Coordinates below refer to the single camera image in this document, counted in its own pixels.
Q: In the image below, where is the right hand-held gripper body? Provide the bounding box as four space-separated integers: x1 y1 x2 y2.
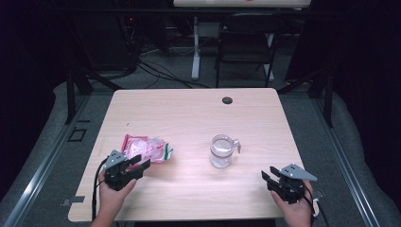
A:
276 163 318 204

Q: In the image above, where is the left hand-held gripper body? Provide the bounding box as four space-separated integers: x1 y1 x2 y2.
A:
103 149 141 192

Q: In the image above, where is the pink and white plastic bag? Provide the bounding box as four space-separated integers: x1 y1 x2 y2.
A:
121 133 174 165

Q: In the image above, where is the clear glass jar with lid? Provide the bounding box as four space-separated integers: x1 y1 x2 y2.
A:
209 133 242 169

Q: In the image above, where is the person's right hand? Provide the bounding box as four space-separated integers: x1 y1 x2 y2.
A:
270 180 315 223

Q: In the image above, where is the person's left hand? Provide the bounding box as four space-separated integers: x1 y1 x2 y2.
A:
97 179 138 216

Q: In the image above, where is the black tape square marker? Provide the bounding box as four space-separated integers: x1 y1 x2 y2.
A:
66 127 88 143

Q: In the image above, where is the black metal stand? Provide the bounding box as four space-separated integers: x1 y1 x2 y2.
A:
64 62 124 126
277 67 335 129

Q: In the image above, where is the black equipment case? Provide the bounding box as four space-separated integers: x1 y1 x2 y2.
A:
75 12 140 72

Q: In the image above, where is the dark curtain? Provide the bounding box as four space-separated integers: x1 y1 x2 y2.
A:
285 0 401 200
0 0 69 193

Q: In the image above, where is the black folding chair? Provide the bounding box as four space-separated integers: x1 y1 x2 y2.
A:
215 12 287 89

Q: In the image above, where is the pale grey box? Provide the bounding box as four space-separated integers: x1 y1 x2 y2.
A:
199 22 221 40

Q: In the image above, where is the white table with white legs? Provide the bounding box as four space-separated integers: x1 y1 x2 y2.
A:
172 0 312 82

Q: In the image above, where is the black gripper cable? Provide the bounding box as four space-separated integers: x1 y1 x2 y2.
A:
92 157 110 221
292 181 330 227

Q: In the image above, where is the aluminium floor rail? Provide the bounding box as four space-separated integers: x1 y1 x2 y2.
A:
310 97 381 227
3 94 91 227

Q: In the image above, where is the black floor cable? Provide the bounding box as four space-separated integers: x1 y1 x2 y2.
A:
137 61 194 89
138 62 211 90

